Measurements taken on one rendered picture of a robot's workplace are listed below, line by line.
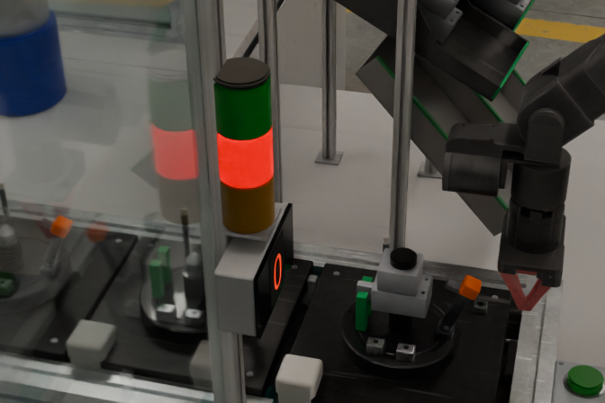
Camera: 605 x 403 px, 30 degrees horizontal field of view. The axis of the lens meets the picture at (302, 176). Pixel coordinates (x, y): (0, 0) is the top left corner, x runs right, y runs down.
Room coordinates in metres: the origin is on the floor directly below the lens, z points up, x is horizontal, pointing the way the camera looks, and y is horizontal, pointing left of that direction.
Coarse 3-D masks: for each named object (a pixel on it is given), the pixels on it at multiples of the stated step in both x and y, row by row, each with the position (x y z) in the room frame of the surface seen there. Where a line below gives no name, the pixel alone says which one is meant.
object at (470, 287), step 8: (448, 280) 0.98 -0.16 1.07; (464, 280) 0.98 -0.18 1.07; (472, 280) 0.98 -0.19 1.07; (448, 288) 0.98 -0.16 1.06; (456, 288) 0.98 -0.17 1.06; (464, 288) 0.97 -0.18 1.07; (472, 288) 0.97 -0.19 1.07; (480, 288) 0.97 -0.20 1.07; (464, 296) 0.97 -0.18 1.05; (472, 296) 0.97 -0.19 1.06; (456, 304) 0.97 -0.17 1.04; (464, 304) 0.97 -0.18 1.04; (448, 312) 0.98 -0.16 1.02; (456, 312) 0.97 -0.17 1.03; (448, 320) 0.97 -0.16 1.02; (448, 328) 0.97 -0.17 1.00
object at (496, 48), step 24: (336, 0) 1.26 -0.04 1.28; (360, 0) 1.25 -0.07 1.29; (384, 0) 1.23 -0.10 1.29; (384, 24) 1.23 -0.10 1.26; (456, 24) 1.30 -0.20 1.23; (480, 24) 1.31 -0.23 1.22; (432, 48) 1.21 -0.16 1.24; (456, 48) 1.25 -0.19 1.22; (480, 48) 1.27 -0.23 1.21; (504, 48) 1.29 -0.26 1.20; (456, 72) 1.19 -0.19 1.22; (480, 72) 1.22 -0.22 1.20; (504, 72) 1.24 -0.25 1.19
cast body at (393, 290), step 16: (384, 256) 1.01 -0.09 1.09; (400, 256) 0.99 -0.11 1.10; (416, 256) 0.99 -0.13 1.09; (384, 272) 0.98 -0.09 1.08; (400, 272) 0.98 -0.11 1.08; (416, 272) 0.98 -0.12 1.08; (368, 288) 1.00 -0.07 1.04; (384, 288) 0.98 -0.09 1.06; (400, 288) 0.97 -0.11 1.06; (416, 288) 0.97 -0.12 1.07; (384, 304) 0.98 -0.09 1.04; (400, 304) 0.97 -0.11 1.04; (416, 304) 0.97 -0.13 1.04
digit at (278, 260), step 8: (280, 240) 0.85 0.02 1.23; (280, 248) 0.85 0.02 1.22; (272, 256) 0.82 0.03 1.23; (280, 256) 0.85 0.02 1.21; (272, 264) 0.82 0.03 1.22; (280, 264) 0.85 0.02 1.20; (272, 272) 0.82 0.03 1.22; (280, 272) 0.85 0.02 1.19; (272, 280) 0.82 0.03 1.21; (280, 280) 0.84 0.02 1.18; (272, 288) 0.82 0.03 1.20; (280, 288) 0.84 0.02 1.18; (272, 296) 0.82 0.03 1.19; (272, 304) 0.82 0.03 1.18
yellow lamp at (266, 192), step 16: (272, 176) 0.84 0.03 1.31; (224, 192) 0.83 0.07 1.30; (240, 192) 0.82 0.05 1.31; (256, 192) 0.82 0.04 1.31; (272, 192) 0.83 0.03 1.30; (224, 208) 0.83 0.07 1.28; (240, 208) 0.82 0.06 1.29; (256, 208) 0.82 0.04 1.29; (272, 208) 0.83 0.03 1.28; (224, 224) 0.83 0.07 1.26; (240, 224) 0.82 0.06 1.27; (256, 224) 0.82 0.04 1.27
